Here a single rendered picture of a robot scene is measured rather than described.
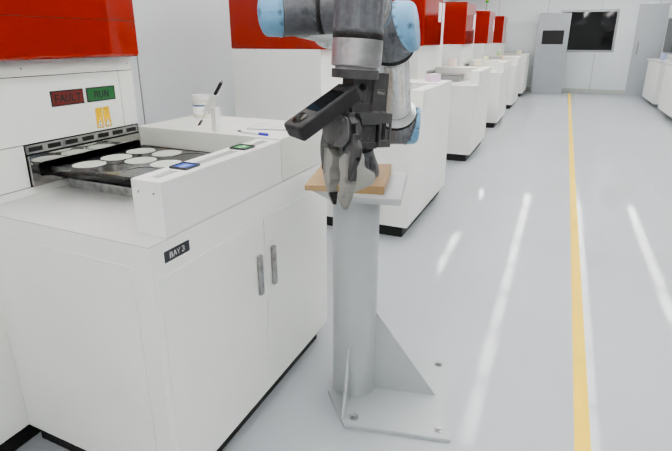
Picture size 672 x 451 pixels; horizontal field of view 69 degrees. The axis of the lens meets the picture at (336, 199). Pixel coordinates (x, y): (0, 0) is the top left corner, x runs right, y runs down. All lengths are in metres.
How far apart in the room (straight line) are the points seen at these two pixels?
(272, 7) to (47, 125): 1.08
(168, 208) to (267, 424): 0.95
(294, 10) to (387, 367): 1.42
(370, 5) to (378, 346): 1.39
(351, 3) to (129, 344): 1.02
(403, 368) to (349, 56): 1.41
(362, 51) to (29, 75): 1.23
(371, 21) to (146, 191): 0.73
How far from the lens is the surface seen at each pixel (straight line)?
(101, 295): 1.40
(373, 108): 0.76
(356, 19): 0.72
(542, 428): 1.99
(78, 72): 1.85
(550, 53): 13.52
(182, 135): 1.87
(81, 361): 1.60
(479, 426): 1.93
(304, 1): 0.85
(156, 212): 1.24
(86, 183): 1.74
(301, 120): 0.70
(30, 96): 1.75
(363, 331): 1.80
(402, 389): 1.99
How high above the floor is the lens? 1.27
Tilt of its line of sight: 18 degrees down
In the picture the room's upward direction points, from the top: straight up
